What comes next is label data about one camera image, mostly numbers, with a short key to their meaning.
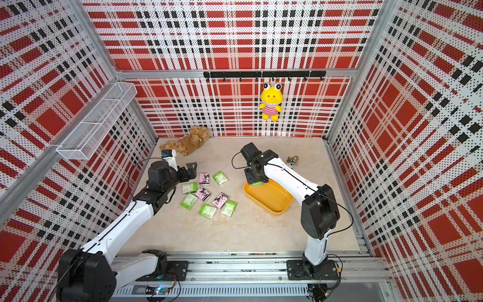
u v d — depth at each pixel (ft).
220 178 3.29
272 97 2.98
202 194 3.06
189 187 3.14
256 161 2.01
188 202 2.98
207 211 2.89
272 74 2.94
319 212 1.52
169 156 2.31
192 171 2.46
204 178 3.24
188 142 3.52
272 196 3.20
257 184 2.63
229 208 2.91
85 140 2.30
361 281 2.38
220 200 2.99
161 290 2.26
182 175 2.41
